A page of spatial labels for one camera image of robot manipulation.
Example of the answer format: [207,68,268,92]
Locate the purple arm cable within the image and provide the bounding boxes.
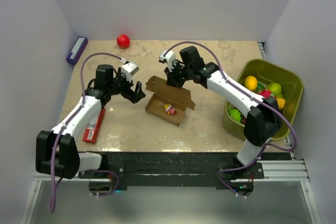
[164,41,298,153]
[49,52,125,214]

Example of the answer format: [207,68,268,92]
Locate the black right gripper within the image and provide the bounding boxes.
[164,60,193,89]

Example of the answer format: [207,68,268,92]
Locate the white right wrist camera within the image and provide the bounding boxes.
[159,50,176,72]

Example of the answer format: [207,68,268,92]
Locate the red rectangular packet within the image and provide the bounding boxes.
[82,109,106,144]

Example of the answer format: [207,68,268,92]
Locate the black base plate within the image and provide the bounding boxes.
[79,152,264,190]

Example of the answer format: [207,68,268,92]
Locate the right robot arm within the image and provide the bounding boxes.
[159,46,281,178]

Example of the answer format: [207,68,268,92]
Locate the pink dragon fruit toy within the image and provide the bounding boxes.
[258,89,275,99]

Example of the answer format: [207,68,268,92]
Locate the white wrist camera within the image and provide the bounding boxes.
[159,50,176,72]
[120,62,139,82]

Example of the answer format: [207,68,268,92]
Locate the olive green plastic basket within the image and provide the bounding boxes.
[222,59,304,140]

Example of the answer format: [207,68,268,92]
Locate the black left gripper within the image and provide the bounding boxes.
[108,68,145,104]

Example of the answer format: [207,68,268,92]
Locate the small colourful toy figure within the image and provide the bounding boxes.
[162,102,176,115]

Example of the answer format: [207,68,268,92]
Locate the green toy pear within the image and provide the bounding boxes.
[267,82,282,97]

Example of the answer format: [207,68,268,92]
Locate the yellow toy lemon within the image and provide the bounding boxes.
[276,98,286,110]

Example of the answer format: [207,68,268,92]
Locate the purple rectangular box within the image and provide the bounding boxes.
[66,36,88,66]

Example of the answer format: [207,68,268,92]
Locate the dark red toy grapes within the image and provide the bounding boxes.
[241,116,247,125]

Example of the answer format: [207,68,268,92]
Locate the red apple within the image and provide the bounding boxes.
[117,34,131,49]

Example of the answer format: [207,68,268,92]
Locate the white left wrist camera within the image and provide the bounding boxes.
[120,62,139,82]

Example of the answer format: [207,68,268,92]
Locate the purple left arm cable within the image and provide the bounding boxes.
[49,52,125,214]

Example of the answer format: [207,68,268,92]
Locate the bright green toy vegetable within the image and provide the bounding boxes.
[227,108,242,123]

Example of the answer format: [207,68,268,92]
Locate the brown cardboard box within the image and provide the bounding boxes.
[145,76,196,126]

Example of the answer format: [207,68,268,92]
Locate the orange toy fruit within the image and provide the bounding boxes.
[244,76,258,91]

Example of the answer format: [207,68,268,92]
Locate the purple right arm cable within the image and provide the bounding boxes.
[164,41,298,153]

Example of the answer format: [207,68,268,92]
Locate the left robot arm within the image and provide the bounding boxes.
[36,62,145,179]

